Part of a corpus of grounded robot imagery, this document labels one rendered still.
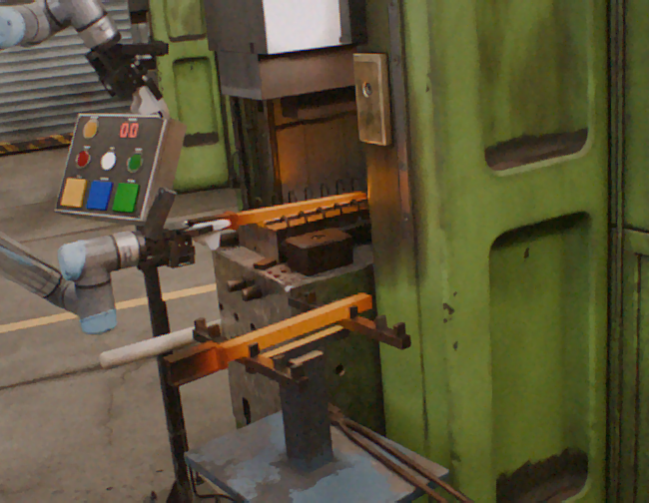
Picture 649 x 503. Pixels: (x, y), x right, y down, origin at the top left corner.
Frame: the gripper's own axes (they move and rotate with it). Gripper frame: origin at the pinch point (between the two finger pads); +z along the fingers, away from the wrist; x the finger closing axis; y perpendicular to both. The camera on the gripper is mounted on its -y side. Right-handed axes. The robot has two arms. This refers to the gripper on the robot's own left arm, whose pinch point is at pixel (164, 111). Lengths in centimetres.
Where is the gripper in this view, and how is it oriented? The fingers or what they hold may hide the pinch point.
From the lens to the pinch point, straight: 201.1
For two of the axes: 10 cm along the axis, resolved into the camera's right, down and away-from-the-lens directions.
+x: 5.1, 2.1, -8.4
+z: 4.7, 7.5, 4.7
